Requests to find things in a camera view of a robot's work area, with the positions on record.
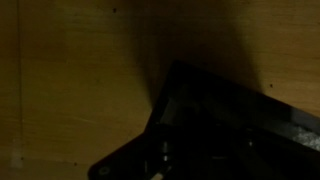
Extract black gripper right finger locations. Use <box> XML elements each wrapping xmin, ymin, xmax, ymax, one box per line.
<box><xmin>229</xmin><ymin>129</ymin><xmax>269</xmax><ymax>180</ymax></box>

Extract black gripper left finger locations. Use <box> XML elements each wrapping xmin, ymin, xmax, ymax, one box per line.
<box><xmin>146</xmin><ymin>124</ymin><xmax>178</xmax><ymax>180</ymax></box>

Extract black mesh holder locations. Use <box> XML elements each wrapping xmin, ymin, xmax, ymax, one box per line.
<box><xmin>144</xmin><ymin>59</ymin><xmax>320</xmax><ymax>180</ymax></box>

